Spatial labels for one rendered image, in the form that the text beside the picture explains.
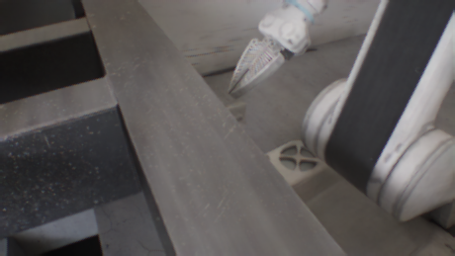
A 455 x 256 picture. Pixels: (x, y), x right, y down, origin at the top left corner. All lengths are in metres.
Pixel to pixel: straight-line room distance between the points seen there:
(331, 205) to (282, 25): 0.44
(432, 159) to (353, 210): 0.37
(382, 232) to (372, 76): 0.41
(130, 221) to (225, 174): 0.85
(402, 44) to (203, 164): 0.31
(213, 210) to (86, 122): 0.26
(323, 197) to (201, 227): 0.55
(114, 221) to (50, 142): 0.72
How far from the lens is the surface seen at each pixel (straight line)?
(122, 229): 1.22
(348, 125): 0.56
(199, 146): 0.43
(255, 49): 0.67
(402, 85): 0.52
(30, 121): 0.57
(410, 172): 0.53
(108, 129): 0.56
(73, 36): 0.84
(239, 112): 1.59
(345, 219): 0.84
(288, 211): 0.37
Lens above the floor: 0.95
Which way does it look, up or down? 39 degrees down
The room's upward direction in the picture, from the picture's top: 2 degrees counter-clockwise
